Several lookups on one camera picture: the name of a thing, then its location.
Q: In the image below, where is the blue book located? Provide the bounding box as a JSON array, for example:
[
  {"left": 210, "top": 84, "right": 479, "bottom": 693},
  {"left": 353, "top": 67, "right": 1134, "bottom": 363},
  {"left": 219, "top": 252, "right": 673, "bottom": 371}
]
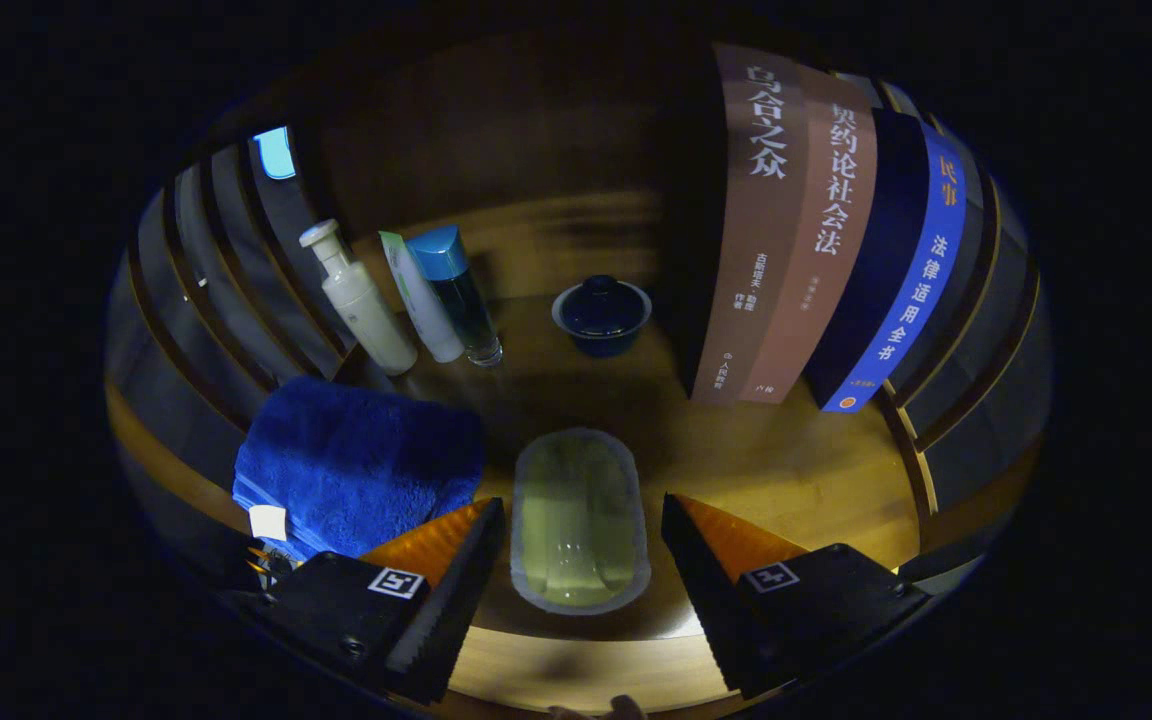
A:
[{"left": 802, "top": 105, "right": 968, "bottom": 414}]

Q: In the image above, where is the dark brown book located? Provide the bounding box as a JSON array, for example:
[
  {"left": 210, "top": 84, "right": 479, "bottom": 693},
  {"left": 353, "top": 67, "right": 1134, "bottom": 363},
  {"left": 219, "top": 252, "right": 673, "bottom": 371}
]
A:
[{"left": 666, "top": 42, "right": 812, "bottom": 405}]

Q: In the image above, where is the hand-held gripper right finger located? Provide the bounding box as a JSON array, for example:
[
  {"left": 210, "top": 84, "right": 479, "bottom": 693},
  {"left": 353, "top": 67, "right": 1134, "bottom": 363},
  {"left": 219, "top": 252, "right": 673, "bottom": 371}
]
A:
[{"left": 661, "top": 492, "right": 937, "bottom": 701}]

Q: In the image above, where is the blue folded towel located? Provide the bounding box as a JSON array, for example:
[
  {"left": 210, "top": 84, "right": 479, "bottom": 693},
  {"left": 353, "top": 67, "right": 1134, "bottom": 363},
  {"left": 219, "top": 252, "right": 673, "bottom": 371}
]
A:
[{"left": 232, "top": 375, "right": 486, "bottom": 561}]

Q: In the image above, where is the wooden countertop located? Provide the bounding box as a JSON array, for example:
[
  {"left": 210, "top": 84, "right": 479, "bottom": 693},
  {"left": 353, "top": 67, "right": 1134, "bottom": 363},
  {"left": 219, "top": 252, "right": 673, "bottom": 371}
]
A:
[{"left": 104, "top": 195, "right": 1037, "bottom": 717}]

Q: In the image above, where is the dark blue lidded teacup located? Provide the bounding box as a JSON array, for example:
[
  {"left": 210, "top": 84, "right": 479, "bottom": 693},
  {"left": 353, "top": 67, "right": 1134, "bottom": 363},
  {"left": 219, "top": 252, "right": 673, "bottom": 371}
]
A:
[{"left": 551, "top": 275, "right": 653, "bottom": 359}]

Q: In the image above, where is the reddish brown book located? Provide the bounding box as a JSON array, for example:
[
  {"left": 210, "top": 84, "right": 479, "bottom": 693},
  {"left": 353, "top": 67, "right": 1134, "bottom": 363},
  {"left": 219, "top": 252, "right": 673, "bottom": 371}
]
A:
[{"left": 739, "top": 65, "right": 879, "bottom": 405}]

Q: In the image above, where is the wooden cabinet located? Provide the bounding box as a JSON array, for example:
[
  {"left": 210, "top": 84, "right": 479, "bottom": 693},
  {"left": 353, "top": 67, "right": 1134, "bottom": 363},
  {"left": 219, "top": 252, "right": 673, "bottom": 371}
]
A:
[{"left": 101, "top": 30, "right": 1055, "bottom": 720}]

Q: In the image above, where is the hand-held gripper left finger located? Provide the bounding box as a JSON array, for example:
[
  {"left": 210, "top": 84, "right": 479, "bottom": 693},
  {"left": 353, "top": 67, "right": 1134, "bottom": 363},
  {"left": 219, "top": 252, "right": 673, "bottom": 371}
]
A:
[{"left": 241, "top": 497, "right": 507, "bottom": 706}]

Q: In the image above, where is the yellow handled scrub sponge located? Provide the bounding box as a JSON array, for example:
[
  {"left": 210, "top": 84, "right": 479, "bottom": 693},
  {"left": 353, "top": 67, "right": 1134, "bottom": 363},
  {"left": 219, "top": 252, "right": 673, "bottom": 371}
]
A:
[{"left": 509, "top": 428, "right": 653, "bottom": 616}]

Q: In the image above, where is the teal capped bottle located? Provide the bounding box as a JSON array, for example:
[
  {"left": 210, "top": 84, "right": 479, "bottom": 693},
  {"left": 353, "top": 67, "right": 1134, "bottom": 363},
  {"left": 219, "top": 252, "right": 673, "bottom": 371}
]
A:
[{"left": 406, "top": 225, "right": 504, "bottom": 368}]

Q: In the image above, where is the white and green tube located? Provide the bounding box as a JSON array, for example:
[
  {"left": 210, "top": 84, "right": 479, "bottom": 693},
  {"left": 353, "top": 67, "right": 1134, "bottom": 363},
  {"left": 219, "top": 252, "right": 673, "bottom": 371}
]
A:
[{"left": 379, "top": 231, "right": 465, "bottom": 364}]

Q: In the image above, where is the white pump bottle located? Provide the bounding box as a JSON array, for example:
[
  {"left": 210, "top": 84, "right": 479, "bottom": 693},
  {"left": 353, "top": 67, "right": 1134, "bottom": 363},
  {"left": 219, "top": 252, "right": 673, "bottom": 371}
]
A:
[{"left": 298, "top": 219, "right": 419, "bottom": 377}]

